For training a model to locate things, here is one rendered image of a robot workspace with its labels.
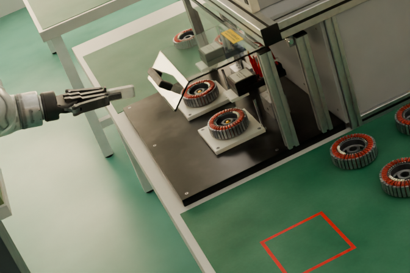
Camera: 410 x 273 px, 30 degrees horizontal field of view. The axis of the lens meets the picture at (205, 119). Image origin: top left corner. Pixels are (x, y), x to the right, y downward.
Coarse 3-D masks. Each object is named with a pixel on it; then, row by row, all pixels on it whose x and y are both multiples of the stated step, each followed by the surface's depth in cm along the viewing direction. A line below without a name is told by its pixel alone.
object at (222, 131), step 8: (224, 112) 214; (232, 112) 213; (240, 112) 211; (216, 120) 212; (224, 120) 212; (232, 120) 210; (240, 120) 207; (216, 128) 207; (224, 128) 206; (232, 128) 206; (240, 128) 207; (216, 136) 208; (224, 136) 207; (232, 136) 207
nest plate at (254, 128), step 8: (248, 120) 213; (256, 120) 212; (208, 128) 216; (248, 128) 209; (256, 128) 208; (264, 128) 207; (208, 136) 212; (240, 136) 207; (248, 136) 206; (208, 144) 210; (216, 144) 207; (224, 144) 206; (232, 144) 205; (216, 152) 205
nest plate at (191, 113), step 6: (222, 90) 233; (222, 96) 230; (180, 102) 235; (210, 102) 229; (216, 102) 228; (222, 102) 227; (180, 108) 232; (186, 108) 230; (192, 108) 229; (198, 108) 228; (204, 108) 227; (210, 108) 227; (186, 114) 227; (192, 114) 226; (198, 114) 226
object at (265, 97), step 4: (264, 92) 215; (264, 96) 213; (268, 96) 212; (264, 100) 213; (268, 100) 210; (264, 104) 215; (268, 104) 210; (288, 104) 211; (264, 108) 217; (268, 108) 212; (272, 108) 210; (268, 112) 214; (272, 112) 210; (272, 116) 213
